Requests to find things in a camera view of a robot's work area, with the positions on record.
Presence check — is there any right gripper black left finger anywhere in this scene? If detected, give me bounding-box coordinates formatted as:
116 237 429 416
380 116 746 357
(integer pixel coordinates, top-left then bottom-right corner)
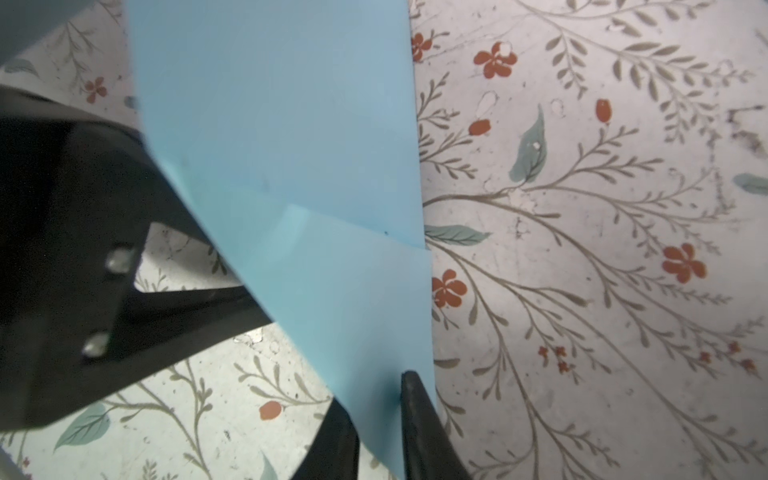
292 399 360 480

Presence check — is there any light blue paper sheet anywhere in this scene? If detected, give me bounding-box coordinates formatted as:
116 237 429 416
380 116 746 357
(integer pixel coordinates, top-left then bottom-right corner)
125 1 434 477

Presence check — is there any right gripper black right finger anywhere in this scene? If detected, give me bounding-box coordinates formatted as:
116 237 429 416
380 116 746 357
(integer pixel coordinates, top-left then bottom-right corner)
401 371 471 480

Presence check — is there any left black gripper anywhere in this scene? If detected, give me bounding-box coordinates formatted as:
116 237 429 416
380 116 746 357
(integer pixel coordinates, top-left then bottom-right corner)
1 87 270 430

